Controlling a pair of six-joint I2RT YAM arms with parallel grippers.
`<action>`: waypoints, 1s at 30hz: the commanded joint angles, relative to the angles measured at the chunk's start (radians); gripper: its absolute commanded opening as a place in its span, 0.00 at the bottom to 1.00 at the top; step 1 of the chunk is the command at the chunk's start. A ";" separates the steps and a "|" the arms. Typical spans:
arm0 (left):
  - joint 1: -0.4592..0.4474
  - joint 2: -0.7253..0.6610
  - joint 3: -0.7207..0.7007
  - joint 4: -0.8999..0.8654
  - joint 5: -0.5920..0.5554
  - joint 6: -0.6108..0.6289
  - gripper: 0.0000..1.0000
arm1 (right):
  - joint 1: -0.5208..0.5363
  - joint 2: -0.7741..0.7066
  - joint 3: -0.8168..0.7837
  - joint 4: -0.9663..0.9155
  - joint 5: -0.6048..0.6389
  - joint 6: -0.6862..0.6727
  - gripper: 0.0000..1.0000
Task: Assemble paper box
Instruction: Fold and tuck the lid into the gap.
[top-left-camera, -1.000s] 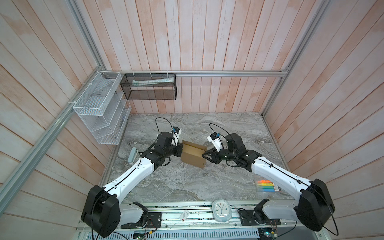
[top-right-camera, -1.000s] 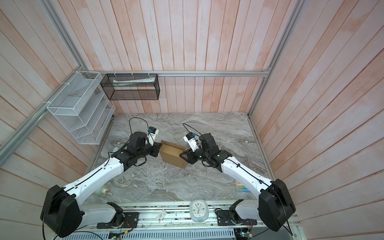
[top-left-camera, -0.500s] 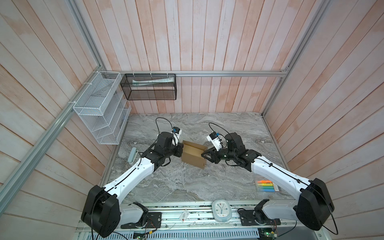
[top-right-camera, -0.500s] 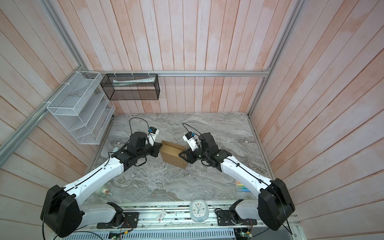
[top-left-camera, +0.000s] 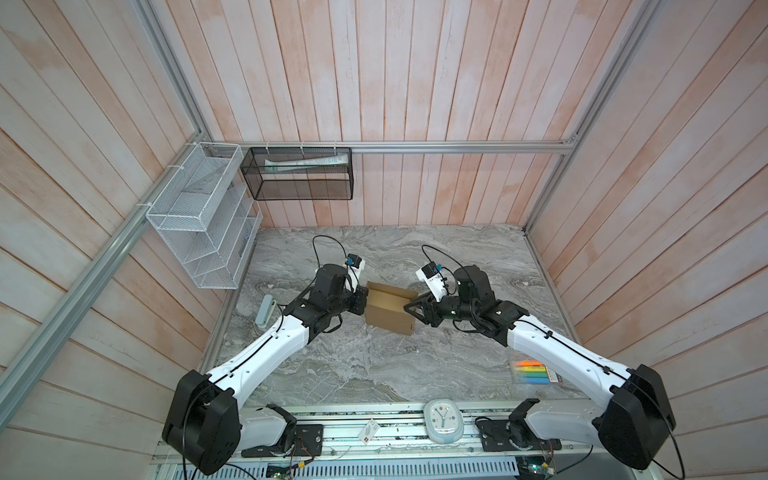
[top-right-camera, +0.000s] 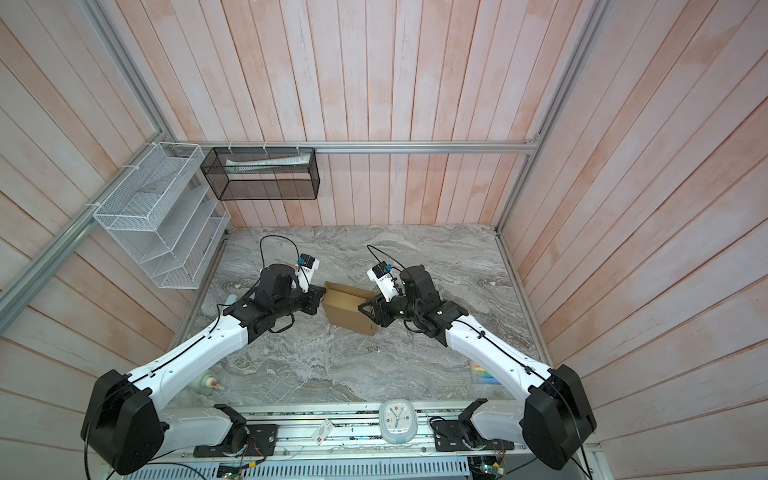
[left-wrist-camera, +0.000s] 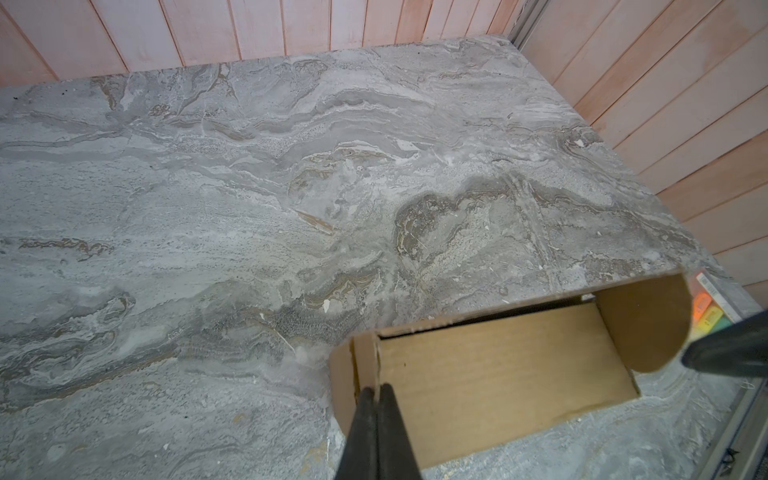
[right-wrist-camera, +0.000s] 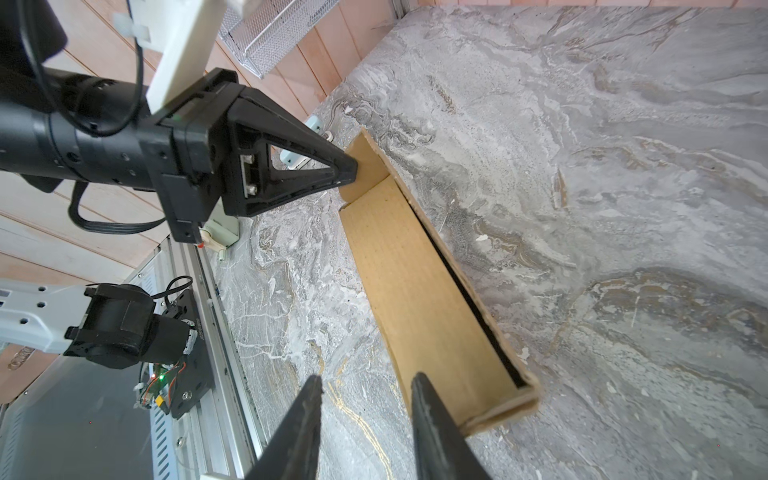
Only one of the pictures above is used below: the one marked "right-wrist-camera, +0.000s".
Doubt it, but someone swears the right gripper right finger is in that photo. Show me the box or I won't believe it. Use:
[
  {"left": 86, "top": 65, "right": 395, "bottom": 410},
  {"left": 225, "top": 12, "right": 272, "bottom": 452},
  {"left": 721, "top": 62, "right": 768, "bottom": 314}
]
[{"left": 411, "top": 372, "right": 490, "bottom": 479}]

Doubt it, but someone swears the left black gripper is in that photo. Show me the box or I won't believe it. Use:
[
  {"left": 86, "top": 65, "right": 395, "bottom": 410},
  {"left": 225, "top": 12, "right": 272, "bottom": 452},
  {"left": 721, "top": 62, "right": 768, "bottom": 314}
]
[{"left": 1, "top": 68, "right": 358, "bottom": 244}]

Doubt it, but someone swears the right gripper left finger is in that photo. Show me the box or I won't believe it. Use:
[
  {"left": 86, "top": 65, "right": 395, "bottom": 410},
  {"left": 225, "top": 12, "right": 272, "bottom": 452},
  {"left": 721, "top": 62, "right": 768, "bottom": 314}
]
[{"left": 245, "top": 375, "right": 323, "bottom": 480}]

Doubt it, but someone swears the brown cardboard box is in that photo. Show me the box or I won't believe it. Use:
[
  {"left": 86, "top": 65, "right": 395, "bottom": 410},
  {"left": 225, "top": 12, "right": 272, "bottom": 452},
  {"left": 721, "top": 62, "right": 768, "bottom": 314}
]
[{"left": 339, "top": 130, "right": 541, "bottom": 436}]

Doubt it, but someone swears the light blue small device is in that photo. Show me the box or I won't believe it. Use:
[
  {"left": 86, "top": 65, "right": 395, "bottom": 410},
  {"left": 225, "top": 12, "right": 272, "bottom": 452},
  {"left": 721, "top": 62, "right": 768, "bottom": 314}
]
[{"left": 279, "top": 115, "right": 334, "bottom": 170}]

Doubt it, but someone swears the green pencil sharpener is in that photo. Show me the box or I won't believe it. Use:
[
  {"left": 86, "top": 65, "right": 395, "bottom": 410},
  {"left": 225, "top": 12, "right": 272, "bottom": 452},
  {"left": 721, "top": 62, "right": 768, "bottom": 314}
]
[{"left": 198, "top": 199, "right": 240, "bottom": 262}]

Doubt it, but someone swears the white wire mesh shelf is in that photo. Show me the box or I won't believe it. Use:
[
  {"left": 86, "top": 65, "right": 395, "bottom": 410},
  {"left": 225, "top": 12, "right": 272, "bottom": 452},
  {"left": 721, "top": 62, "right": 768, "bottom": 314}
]
[{"left": 219, "top": 0, "right": 339, "bottom": 79}]

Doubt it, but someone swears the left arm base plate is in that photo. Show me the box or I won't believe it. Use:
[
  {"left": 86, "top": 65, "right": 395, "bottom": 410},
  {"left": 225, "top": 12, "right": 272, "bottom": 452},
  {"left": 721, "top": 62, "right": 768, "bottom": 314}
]
[{"left": 134, "top": 288, "right": 214, "bottom": 420}]

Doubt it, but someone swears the aluminium rail front frame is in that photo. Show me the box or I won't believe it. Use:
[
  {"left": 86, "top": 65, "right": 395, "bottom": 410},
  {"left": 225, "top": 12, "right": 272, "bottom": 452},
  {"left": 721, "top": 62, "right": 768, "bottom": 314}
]
[{"left": 1, "top": 240, "right": 264, "bottom": 479}]

